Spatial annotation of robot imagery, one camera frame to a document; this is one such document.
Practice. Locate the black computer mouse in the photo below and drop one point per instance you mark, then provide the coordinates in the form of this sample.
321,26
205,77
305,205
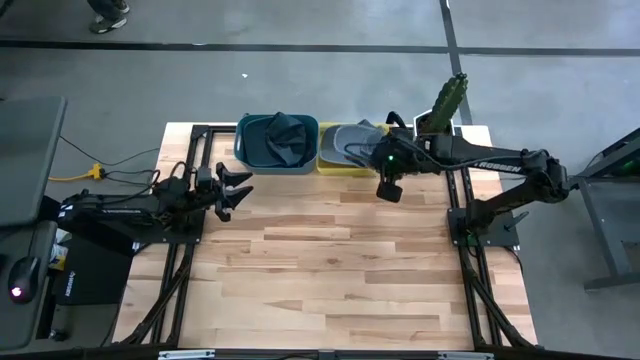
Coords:
24,280

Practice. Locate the silver frame bracket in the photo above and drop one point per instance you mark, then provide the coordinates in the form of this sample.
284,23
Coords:
466,355
186,354

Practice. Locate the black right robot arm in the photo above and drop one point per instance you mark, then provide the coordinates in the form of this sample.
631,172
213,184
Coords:
480,155

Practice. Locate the grey desk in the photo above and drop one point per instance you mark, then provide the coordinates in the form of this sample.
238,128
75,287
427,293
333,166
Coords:
15,325

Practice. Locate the white plant pot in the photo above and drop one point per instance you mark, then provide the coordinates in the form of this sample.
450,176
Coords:
420,120

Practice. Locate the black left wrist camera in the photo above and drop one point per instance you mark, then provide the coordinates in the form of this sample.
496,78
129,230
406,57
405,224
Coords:
204,176

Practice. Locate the black metal desk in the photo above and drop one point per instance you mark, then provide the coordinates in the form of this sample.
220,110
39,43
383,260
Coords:
610,200

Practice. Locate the black aluminium table frame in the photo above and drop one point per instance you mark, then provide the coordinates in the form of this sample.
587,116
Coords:
200,131

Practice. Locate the green cactus plant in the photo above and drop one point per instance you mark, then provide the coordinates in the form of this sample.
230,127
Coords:
445,105

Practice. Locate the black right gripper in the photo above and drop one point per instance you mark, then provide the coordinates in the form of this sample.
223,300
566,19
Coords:
395,160

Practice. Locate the small printed packet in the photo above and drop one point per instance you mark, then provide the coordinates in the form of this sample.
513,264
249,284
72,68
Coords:
59,250

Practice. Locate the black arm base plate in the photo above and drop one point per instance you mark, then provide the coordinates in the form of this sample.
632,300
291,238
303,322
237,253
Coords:
500,235
190,235

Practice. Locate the teal plastic bin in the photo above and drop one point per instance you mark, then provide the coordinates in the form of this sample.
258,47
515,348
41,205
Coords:
280,170

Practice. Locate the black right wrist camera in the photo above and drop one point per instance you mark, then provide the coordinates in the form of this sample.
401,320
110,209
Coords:
389,192

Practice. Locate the yellow plastic bin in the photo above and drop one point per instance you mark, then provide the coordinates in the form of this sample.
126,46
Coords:
345,171

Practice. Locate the dark navy baseball cap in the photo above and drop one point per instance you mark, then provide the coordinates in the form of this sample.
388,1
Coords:
287,140

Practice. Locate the person's shoe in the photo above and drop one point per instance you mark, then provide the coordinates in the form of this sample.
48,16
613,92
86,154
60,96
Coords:
121,6
107,24

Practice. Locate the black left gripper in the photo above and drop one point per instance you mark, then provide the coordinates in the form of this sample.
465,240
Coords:
207,200

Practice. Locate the slate grey baseball cap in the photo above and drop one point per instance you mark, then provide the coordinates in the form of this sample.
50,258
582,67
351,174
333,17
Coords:
360,137

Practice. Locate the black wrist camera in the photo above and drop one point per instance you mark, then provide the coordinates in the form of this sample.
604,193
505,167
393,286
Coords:
204,176
389,192

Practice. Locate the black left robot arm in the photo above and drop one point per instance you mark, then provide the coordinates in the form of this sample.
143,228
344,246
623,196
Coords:
115,215

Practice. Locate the black Trossen control box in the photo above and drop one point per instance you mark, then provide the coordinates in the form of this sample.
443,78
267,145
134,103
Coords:
95,275

